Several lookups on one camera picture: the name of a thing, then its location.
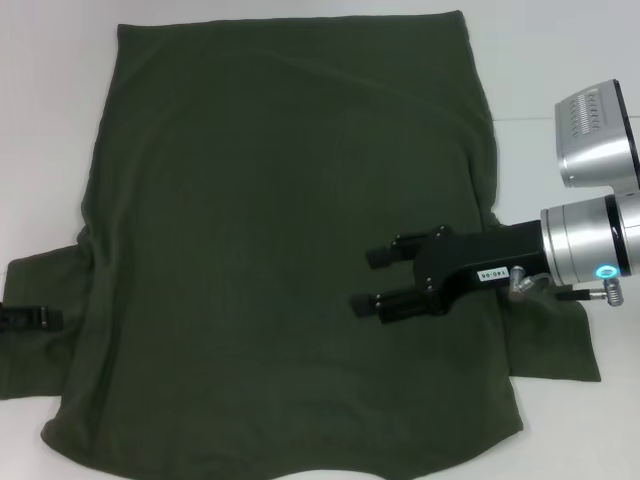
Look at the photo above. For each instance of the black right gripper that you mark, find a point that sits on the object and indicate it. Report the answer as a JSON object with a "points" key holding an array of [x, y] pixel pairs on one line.
{"points": [[480, 250]]}

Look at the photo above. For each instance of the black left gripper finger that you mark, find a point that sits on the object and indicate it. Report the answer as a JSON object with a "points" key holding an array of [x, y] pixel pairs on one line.
{"points": [[30, 318]]}

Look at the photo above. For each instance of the dark green shirt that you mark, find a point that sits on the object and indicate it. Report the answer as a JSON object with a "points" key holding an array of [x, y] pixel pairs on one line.
{"points": [[280, 240]]}

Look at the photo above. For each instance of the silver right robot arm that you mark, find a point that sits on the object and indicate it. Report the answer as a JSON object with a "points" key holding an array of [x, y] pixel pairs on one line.
{"points": [[580, 240]]}

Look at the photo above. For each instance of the right gripper silver connector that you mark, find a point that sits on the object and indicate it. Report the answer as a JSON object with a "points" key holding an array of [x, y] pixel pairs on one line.
{"points": [[520, 285]]}

